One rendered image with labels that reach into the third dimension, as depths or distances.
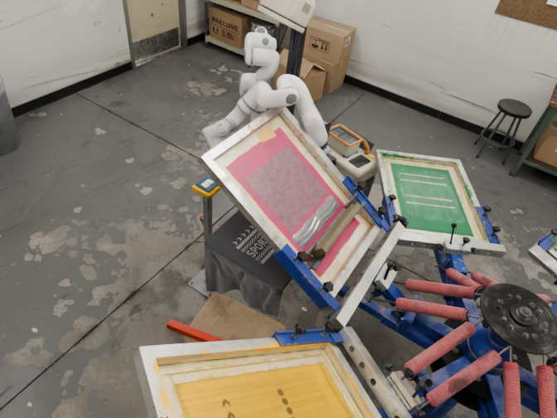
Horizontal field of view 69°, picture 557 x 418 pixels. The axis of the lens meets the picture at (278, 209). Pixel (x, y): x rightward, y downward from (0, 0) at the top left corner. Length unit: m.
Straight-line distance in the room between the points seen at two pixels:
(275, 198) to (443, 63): 3.97
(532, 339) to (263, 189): 1.15
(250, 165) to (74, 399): 1.77
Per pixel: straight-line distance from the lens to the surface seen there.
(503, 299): 1.82
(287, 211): 1.77
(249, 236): 2.15
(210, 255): 2.15
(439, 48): 5.42
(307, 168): 1.95
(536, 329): 1.81
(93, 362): 2.93
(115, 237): 3.50
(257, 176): 1.76
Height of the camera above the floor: 2.55
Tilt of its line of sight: 44 degrees down
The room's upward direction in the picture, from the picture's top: 9 degrees clockwise
